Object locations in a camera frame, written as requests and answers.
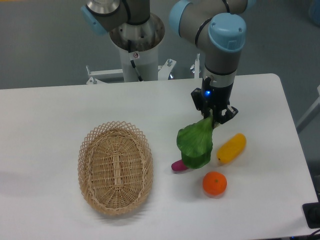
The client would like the black device at table edge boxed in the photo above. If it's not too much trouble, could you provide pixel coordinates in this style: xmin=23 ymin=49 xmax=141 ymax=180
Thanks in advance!
xmin=302 ymin=202 xmax=320 ymax=229

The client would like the woven wicker basket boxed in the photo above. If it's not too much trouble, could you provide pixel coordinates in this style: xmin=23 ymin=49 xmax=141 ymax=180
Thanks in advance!
xmin=77 ymin=121 xmax=154 ymax=216

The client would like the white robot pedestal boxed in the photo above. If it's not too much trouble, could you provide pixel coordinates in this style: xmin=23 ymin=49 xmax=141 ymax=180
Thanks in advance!
xmin=85 ymin=12 xmax=203 ymax=85

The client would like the yellow mango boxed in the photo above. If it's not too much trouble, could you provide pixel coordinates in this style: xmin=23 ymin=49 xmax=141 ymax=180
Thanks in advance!
xmin=216 ymin=133 xmax=247 ymax=165

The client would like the purple sweet potato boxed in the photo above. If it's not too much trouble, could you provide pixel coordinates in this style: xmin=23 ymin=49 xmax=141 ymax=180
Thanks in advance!
xmin=171 ymin=159 xmax=189 ymax=172

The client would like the green leafy vegetable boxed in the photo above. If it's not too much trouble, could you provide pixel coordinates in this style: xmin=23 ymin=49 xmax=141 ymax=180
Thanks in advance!
xmin=176 ymin=116 xmax=213 ymax=169

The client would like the white table leg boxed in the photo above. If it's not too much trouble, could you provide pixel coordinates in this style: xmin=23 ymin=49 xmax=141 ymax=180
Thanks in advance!
xmin=295 ymin=85 xmax=320 ymax=134

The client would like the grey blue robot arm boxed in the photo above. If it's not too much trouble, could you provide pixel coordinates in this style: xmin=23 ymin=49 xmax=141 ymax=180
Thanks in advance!
xmin=80 ymin=0 xmax=254 ymax=127

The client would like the black cable on pedestal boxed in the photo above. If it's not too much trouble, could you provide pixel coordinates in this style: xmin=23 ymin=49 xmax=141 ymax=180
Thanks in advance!
xmin=127 ymin=39 xmax=145 ymax=82

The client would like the orange tangerine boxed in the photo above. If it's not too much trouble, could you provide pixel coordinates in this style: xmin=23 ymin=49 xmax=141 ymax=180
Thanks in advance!
xmin=202 ymin=171 xmax=228 ymax=196

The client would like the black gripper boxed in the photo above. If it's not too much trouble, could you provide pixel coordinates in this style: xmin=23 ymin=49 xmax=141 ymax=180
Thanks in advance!
xmin=191 ymin=74 xmax=239 ymax=128

